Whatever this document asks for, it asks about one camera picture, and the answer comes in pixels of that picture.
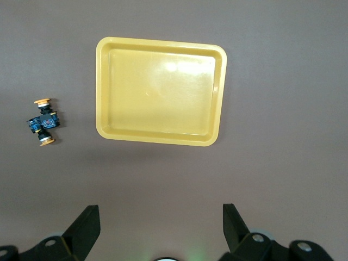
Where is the yellow plastic tray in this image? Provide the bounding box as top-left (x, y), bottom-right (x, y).
top-left (95, 36), bottom-right (228, 147)

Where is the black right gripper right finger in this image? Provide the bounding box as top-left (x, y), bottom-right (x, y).
top-left (217, 203), bottom-right (337, 261)

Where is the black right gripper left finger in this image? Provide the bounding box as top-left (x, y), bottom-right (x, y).
top-left (16, 205), bottom-right (101, 261)

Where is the brown table mat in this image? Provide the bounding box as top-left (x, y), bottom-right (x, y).
top-left (0, 0), bottom-right (348, 261)

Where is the yellow push button switch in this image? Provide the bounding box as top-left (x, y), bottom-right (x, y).
top-left (34, 97), bottom-right (60, 128)
top-left (26, 115), bottom-right (56, 147)

